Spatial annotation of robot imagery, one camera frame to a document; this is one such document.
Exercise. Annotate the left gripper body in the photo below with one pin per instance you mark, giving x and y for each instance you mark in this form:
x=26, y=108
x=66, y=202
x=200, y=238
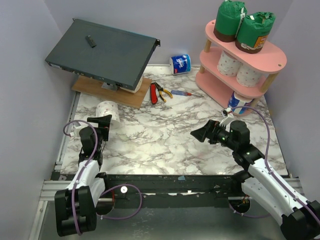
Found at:
x=102, y=134

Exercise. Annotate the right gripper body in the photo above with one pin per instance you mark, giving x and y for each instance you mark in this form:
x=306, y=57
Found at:
x=213, y=133

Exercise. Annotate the blue Tempo roll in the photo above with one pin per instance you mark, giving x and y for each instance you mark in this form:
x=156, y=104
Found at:
x=237, y=100

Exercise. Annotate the white floral paper towel roll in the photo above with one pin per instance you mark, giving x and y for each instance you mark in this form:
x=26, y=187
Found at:
x=247, y=76

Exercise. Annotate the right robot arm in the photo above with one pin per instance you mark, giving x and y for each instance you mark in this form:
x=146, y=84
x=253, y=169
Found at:
x=298, y=218

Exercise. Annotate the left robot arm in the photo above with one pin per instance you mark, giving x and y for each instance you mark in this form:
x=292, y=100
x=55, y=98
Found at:
x=75, y=206

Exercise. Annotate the pink three-tier shelf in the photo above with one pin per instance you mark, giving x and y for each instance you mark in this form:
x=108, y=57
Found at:
x=270, y=60

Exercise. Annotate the wooden board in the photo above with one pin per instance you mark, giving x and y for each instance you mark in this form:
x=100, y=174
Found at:
x=95, y=88

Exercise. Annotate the blue wrapped roll at back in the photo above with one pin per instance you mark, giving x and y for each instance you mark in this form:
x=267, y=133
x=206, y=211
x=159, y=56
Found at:
x=180, y=64

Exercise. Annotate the small black connector strip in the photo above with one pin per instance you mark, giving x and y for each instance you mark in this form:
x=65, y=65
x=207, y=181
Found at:
x=90, y=41

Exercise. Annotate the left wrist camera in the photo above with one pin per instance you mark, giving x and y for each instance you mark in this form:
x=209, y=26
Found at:
x=75, y=129

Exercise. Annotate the blue handled screwdriver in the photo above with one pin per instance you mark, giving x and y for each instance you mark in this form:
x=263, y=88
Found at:
x=185, y=93

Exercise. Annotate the white roll under switch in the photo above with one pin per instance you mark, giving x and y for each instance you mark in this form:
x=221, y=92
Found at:
x=138, y=86

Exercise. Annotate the red handled cutter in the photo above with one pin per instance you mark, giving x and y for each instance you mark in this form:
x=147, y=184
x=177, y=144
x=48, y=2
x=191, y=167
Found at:
x=153, y=94

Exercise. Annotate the yellow handled pliers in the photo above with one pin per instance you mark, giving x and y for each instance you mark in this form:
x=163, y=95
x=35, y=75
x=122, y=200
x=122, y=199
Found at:
x=161, y=90

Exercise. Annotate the dark grey network switch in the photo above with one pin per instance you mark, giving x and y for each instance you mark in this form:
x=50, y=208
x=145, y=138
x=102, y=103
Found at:
x=119, y=58

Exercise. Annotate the black metal base rail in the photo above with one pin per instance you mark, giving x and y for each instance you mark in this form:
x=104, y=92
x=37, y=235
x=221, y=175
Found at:
x=170, y=191

